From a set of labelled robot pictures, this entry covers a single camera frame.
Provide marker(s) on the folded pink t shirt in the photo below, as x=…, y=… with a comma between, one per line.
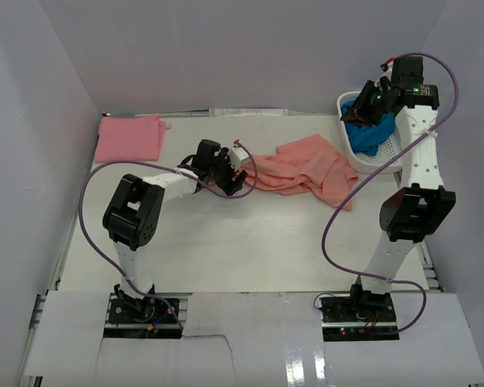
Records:
x=139, y=138

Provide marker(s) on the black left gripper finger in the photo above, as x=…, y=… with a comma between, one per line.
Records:
x=227, y=186
x=239, y=179

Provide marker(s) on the salmon orange t shirt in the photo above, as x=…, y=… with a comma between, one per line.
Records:
x=310, y=164

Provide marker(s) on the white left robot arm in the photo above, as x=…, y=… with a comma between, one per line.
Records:
x=133, y=213

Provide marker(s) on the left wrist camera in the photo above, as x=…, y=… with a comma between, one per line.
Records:
x=237, y=156

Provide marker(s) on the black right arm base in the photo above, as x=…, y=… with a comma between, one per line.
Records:
x=342, y=324

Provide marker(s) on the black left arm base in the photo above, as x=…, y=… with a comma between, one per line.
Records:
x=157, y=322

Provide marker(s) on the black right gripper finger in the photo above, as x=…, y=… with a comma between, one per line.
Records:
x=364, y=116
x=363, y=99

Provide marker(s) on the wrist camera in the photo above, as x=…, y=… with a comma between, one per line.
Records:
x=237, y=156
x=387, y=67

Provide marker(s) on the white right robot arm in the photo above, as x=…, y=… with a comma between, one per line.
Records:
x=422, y=202

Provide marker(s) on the white plastic basket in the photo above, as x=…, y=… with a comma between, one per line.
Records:
x=360, y=161

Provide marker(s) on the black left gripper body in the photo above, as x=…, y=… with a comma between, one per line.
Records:
x=224, y=173

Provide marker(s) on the blue t shirt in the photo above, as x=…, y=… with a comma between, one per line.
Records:
x=364, y=139

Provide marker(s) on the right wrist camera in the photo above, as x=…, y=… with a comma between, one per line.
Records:
x=387, y=67

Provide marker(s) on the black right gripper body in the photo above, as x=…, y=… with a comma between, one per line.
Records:
x=368, y=103

